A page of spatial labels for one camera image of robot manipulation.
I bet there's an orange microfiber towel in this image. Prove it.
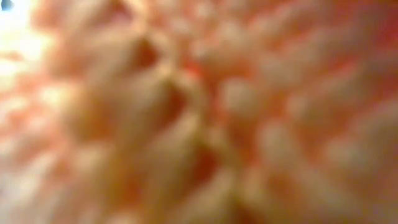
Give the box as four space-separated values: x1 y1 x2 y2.
0 0 398 224

